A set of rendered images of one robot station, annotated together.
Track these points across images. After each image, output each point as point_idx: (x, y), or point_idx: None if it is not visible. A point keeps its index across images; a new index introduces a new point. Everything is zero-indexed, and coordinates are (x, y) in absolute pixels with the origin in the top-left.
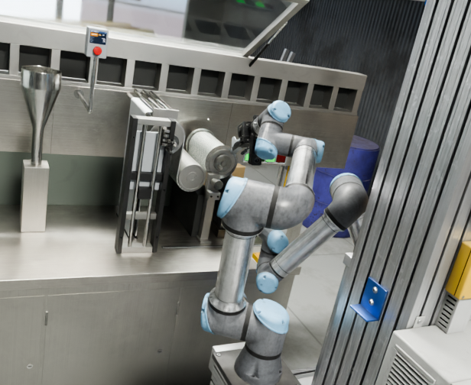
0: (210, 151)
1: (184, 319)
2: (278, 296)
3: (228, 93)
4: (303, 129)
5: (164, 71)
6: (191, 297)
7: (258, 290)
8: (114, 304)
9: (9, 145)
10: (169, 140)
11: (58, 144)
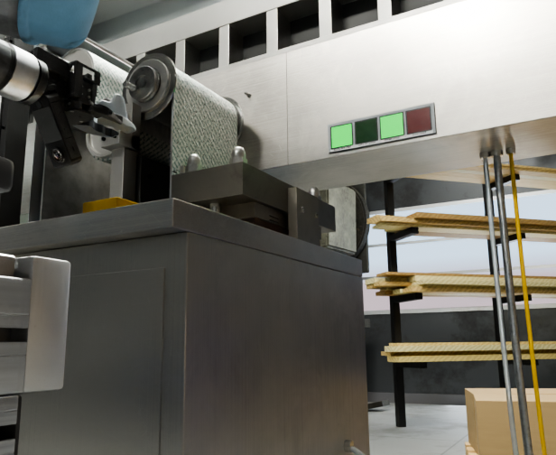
0: (128, 73)
1: None
2: (147, 322)
3: (277, 41)
4: (460, 43)
5: (180, 51)
6: None
7: (90, 300)
8: None
9: (27, 205)
10: (4, 40)
11: None
